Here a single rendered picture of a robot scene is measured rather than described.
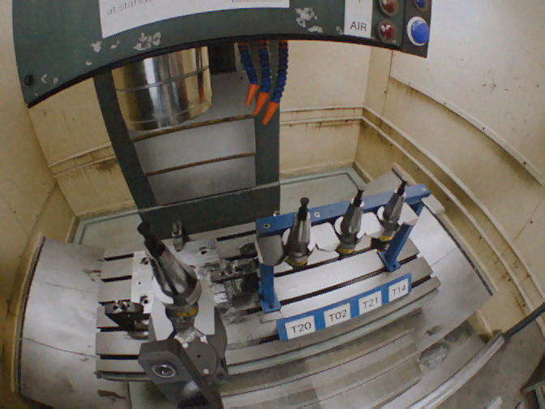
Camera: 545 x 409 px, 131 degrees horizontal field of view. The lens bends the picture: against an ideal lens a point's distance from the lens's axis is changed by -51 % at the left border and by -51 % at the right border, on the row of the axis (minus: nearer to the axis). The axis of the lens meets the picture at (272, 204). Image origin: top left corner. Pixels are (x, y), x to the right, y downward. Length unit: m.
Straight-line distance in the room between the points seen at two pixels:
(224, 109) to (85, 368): 1.18
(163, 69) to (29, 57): 0.19
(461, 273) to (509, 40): 0.95
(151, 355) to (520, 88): 1.08
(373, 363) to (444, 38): 1.28
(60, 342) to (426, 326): 1.52
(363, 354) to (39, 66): 0.99
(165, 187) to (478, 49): 1.38
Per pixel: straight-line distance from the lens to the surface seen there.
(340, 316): 0.73
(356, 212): 0.47
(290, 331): 0.69
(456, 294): 1.14
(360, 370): 0.90
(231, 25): 0.22
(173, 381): 0.27
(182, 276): 0.31
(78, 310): 1.26
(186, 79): 0.36
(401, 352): 1.00
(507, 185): 1.03
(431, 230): 1.23
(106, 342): 0.88
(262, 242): 0.48
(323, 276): 0.82
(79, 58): 0.24
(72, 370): 1.19
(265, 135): 1.03
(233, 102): 0.90
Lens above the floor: 1.59
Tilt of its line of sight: 43 degrees down
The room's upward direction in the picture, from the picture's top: 1 degrees counter-clockwise
